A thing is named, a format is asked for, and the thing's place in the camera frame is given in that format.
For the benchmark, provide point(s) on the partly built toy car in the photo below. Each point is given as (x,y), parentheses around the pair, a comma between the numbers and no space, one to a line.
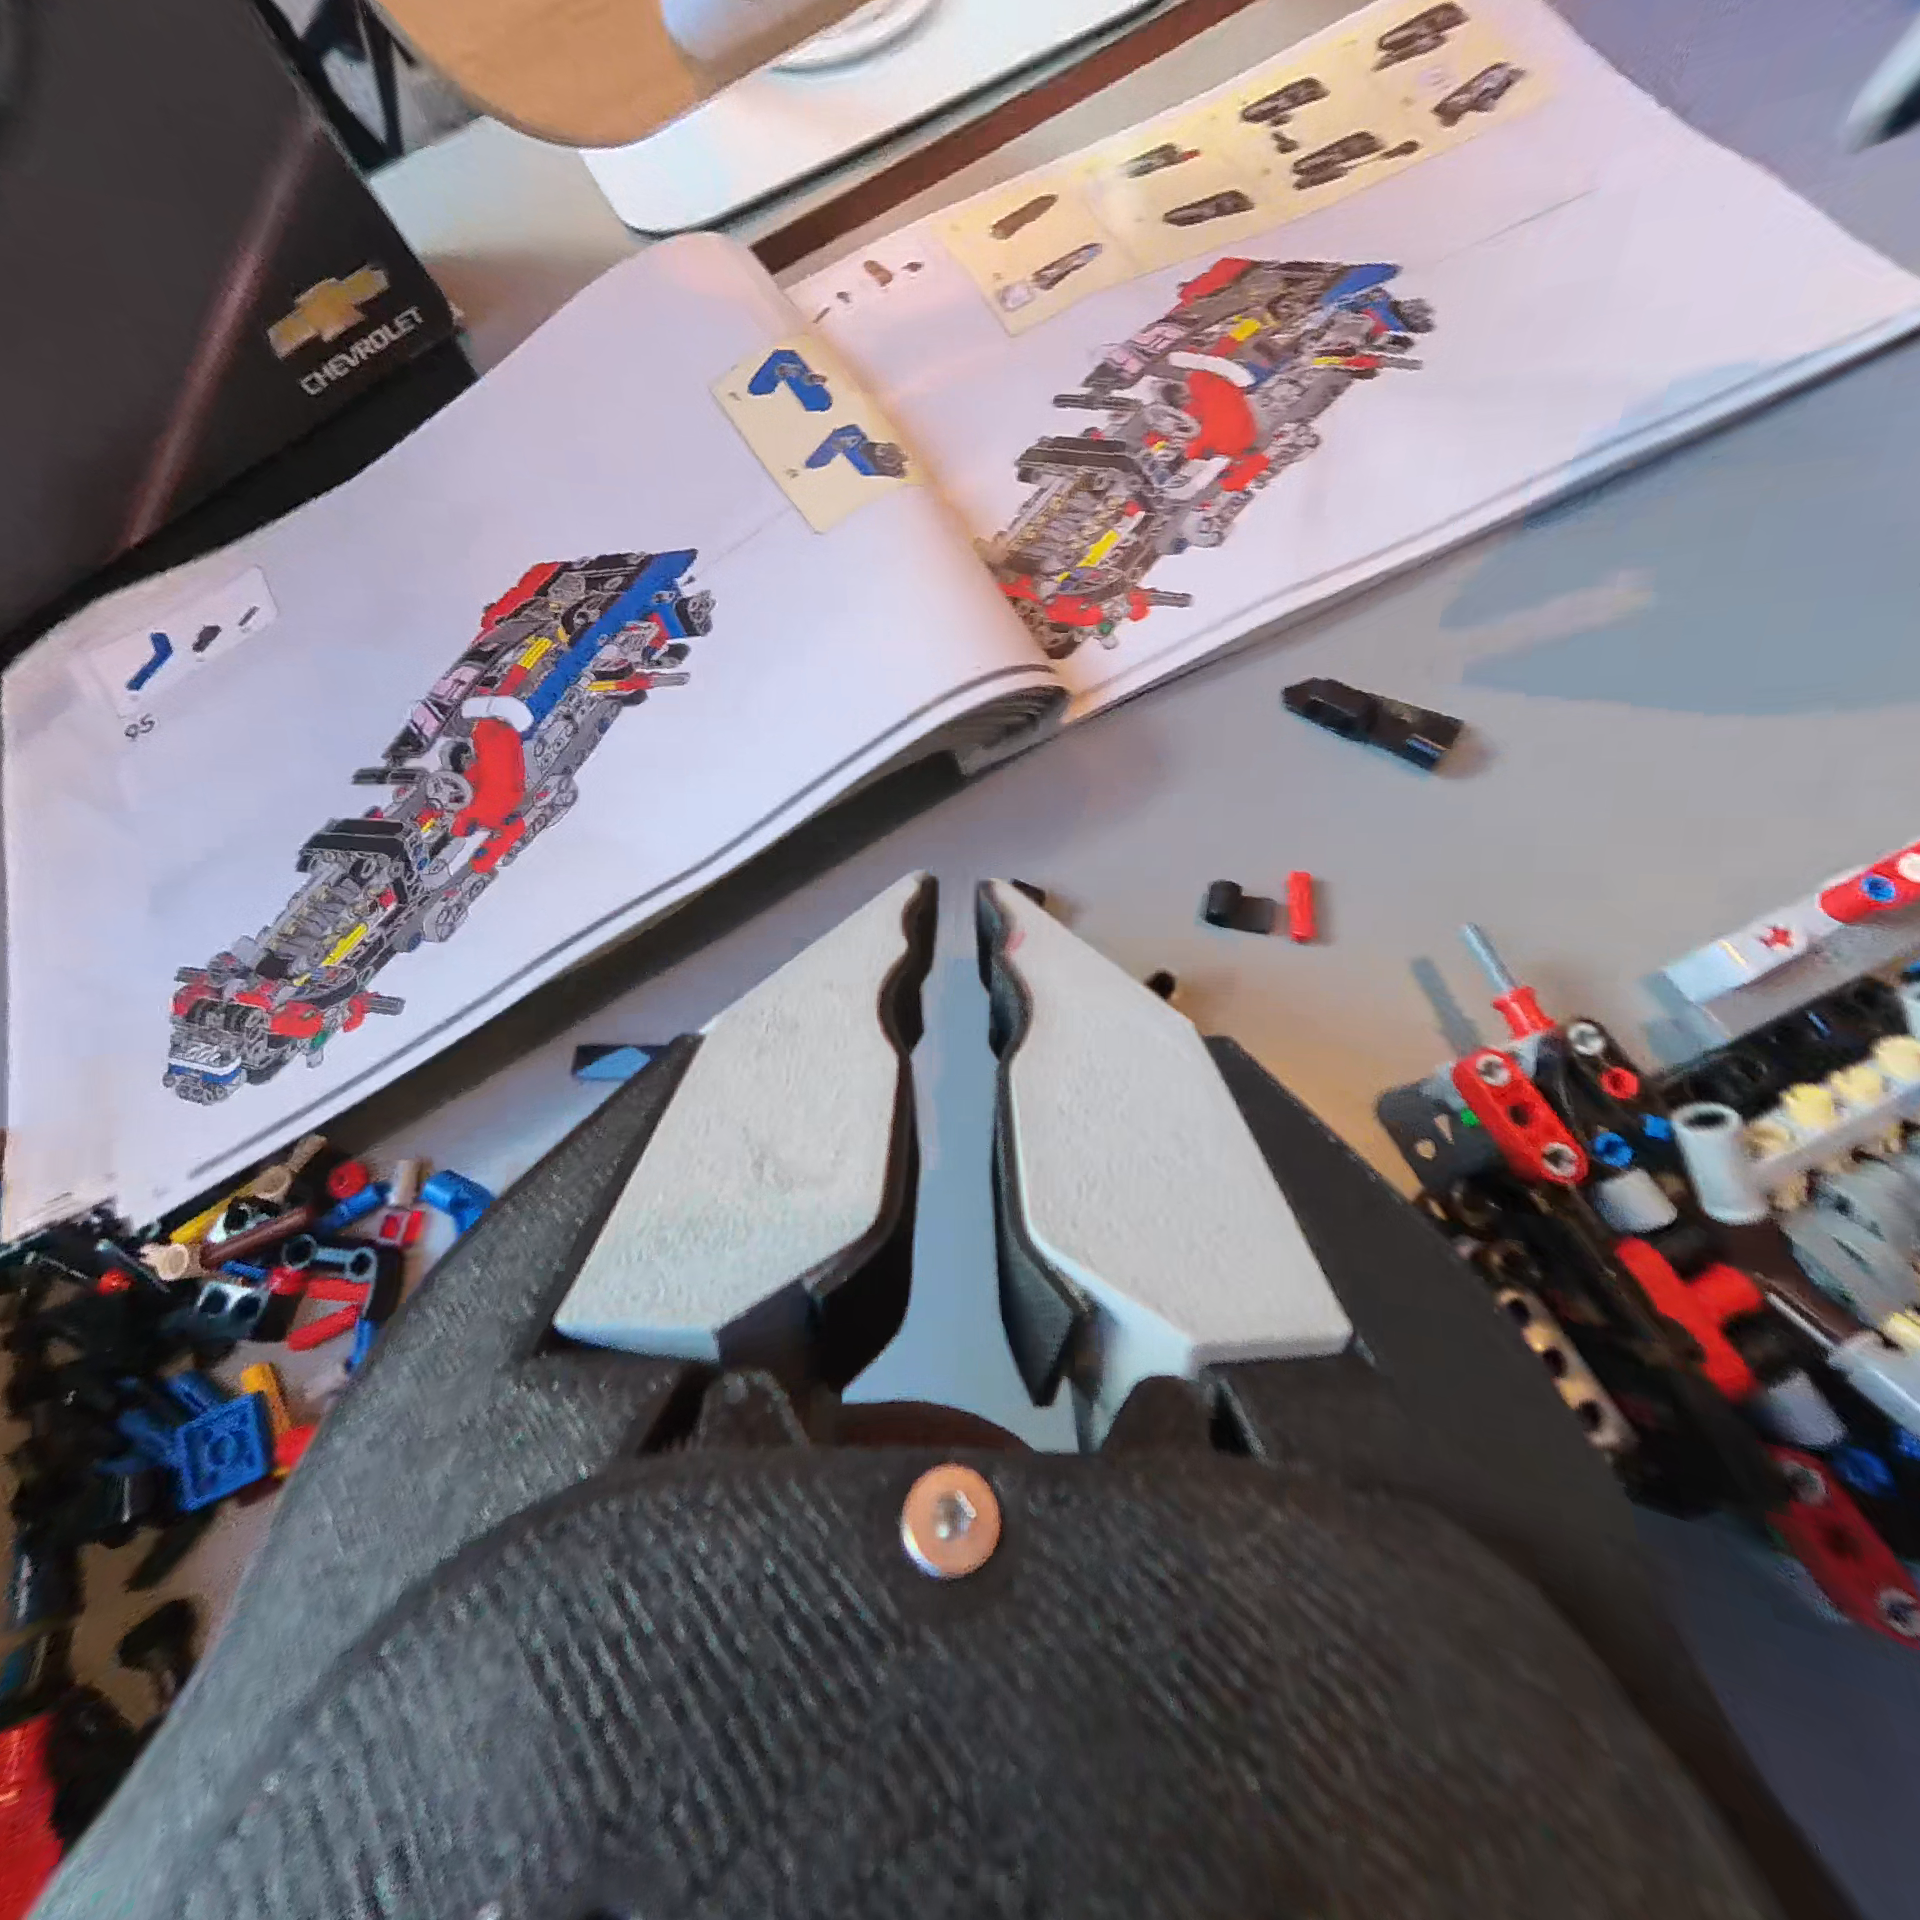
(1652,1200)

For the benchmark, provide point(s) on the open instruction booklet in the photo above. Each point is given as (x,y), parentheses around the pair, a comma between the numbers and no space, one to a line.
(452,451)

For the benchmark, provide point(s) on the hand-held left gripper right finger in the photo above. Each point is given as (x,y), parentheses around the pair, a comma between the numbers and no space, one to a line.
(1172,1184)

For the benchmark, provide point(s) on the pile of building bricks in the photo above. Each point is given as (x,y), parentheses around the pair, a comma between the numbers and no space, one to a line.
(226,1307)

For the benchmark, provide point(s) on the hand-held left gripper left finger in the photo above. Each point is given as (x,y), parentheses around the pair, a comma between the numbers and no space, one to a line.
(751,1171)

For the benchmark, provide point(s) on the small black angled connector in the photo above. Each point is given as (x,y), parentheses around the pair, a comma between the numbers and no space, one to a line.
(1238,908)

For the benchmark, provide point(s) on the black double connector piece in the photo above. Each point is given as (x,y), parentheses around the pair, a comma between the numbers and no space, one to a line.
(1382,724)

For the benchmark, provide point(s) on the black toy car set box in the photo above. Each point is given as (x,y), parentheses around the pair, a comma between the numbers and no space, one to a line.
(182,225)

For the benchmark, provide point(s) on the blue square plate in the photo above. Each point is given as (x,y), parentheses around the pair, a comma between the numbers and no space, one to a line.
(226,1453)

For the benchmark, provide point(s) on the white stand base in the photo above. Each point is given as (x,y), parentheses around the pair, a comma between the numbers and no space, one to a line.
(722,181)

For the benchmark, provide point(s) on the small red pin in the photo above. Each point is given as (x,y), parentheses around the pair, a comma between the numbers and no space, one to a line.
(1301,908)

